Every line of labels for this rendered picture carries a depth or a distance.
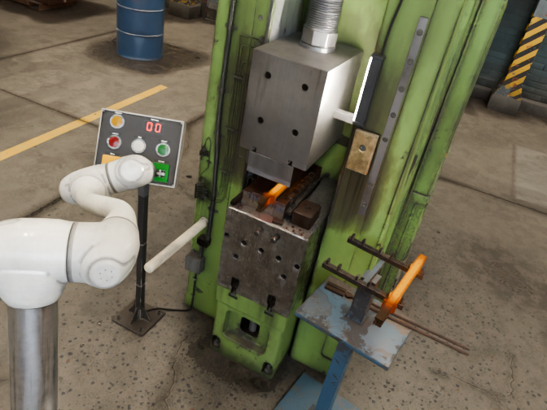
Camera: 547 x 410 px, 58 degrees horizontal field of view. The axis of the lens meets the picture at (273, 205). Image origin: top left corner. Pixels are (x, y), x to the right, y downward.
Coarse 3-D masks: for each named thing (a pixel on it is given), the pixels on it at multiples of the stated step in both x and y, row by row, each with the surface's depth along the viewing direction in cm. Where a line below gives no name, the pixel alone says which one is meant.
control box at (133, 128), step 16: (112, 112) 202; (128, 112) 203; (112, 128) 203; (128, 128) 203; (144, 128) 203; (160, 128) 204; (176, 128) 204; (128, 144) 203; (144, 144) 204; (160, 144) 204; (176, 144) 205; (96, 160) 203; (160, 160) 205; (176, 160) 205; (176, 176) 206
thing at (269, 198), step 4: (280, 184) 213; (276, 188) 210; (280, 188) 210; (272, 192) 206; (276, 192) 207; (264, 196) 201; (268, 196) 201; (272, 196) 203; (260, 200) 198; (264, 200) 198; (268, 200) 203; (272, 200) 203; (260, 204) 196; (264, 204) 200; (268, 204) 203; (256, 208) 199; (260, 208) 198; (264, 208) 200; (260, 212) 198
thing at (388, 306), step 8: (424, 256) 188; (416, 264) 183; (408, 272) 178; (416, 272) 179; (408, 280) 174; (400, 288) 170; (392, 296) 166; (400, 296) 168; (384, 304) 161; (392, 304) 161; (384, 312) 158; (392, 312) 162; (376, 320) 158; (384, 320) 158
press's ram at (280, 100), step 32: (256, 64) 181; (288, 64) 176; (320, 64) 176; (352, 64) 196; (256, 96) 187; (288, 96) 181; (320, 96) 176; (256, 128) 193; (288, 128) 187; (320, 128) 188; (288, 160) 194
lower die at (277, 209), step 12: (312, 168) 233; (264, 180) 219; (300, 180) 222; (252, 192) 209; (264, 192) 209; (288, 192) 212; (300, 192) 217; (252, 204) 211; (276, 204) 205; (288, 204) 207; (276, 216) 208
